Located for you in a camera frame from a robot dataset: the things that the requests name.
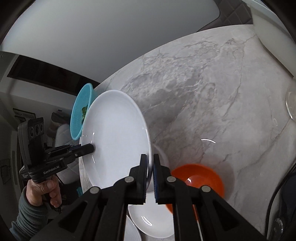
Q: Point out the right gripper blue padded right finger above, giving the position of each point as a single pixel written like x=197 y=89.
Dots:
x=163 y=190

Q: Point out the large white plate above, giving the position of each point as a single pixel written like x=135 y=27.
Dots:
x=115 y=126

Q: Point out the clear glass lid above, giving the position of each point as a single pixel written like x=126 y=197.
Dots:
x=290 y=104

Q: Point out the white shallow plate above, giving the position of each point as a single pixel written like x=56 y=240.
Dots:
x=152 y=219

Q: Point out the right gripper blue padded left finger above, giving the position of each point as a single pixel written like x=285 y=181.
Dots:
x=139 y=184

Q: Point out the green leafy vegetables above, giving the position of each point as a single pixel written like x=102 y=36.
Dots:
x=84 y=111

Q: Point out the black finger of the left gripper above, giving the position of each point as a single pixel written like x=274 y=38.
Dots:
x=82 y=150

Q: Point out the blue floral green bowl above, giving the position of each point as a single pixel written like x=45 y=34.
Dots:
x=131 y=231

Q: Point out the white deep bowl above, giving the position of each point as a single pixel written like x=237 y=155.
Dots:
x=163 y=162

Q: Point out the dark blue rice cooker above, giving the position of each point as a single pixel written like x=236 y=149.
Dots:
x=283 y=227

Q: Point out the orange plastic bowl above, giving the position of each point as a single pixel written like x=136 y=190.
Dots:
x=197 y=175

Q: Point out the white purple appliance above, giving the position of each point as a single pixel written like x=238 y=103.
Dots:
x=273 y=34

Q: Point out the person's left hand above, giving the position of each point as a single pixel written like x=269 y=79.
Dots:
x=36 y=191

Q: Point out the teal plastic colander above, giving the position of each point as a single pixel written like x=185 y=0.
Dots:
x=85 y=97

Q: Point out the grey sleeved left forearm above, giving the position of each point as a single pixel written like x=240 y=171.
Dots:
x=30 y=220

